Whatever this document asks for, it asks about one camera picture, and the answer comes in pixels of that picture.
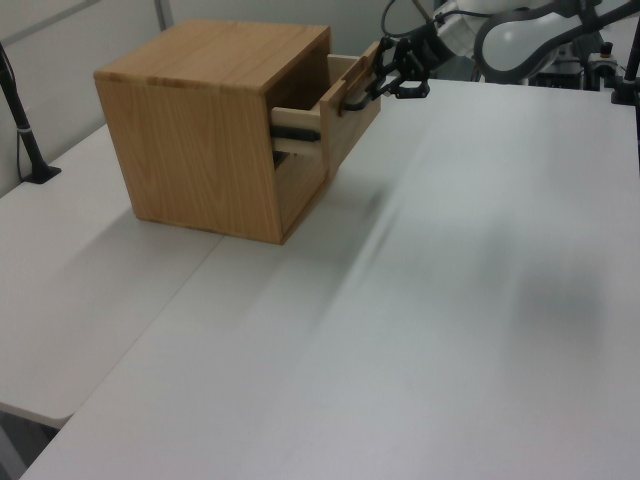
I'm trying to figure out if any wooden two-drawer cabinet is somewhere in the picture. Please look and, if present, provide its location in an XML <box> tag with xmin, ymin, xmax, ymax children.
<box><xmin>94</xmin><ymin>19</ymin><xmax>332</xmax><ymax>246</ymax></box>

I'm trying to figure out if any wooden drawer with black handle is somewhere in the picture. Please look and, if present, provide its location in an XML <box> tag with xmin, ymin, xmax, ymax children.
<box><xmin>269</xmin><ymin>40</ymin><xmax>384</xmax><ymax>176</ymax></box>

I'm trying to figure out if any black camera stand pole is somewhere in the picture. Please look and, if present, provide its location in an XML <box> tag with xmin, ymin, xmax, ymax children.
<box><xmin>0</xmin><ymin>41</ymin><xmax>63</xmax><ymax>187</ymax></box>

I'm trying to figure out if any grey equipment with red knob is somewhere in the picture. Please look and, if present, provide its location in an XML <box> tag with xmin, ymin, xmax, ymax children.
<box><xmin>532</xmin><ymin>42</ymin><xmax>617</xmax><ymax>92</ymax></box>

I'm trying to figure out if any wooden drawer with slot grip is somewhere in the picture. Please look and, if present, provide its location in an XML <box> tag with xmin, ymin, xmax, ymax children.
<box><xmin>273</xmin><ymin>149</ymin><xmax>331</xmax><ymax>236</ymax></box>

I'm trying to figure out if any black clamp stand pole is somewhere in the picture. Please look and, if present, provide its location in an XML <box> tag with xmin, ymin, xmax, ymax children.
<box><xmin>608</xmin><ymin>0</ymin><xmax>640</xmax><ymax>107</ymax></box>

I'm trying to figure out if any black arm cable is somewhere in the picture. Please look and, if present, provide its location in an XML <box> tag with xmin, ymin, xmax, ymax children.
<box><xmin>381</xmin><ymin>0</ymin><xmax>439</xmax><ymax>39</ymax></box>

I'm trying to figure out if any black drawer slide rail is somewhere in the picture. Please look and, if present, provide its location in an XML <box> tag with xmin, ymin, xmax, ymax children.
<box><xmin>270</xmin><ymin>123</ymin><xmax>322</xmax><ymax>145</ymax></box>

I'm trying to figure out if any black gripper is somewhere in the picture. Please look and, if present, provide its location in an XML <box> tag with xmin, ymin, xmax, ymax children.
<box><xmin>363</xmin><ymin>21</ymin><xmax>447</xmax><ymax>101</ymax></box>

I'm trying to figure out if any black drawer handle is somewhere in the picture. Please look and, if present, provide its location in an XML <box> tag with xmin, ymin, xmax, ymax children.
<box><xmin>336</xmin><ymin>82</ymin><xmax>377</xmax><ymax>115</ymax></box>

